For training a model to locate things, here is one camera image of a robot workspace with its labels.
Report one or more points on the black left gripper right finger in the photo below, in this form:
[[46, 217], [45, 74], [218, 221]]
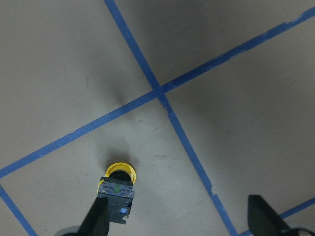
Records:
[[262, 219]]

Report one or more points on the yellow push button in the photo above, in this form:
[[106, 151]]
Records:
[[117, 187]]

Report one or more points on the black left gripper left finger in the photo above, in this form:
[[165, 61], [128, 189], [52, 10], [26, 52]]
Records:
[[96, 223]]

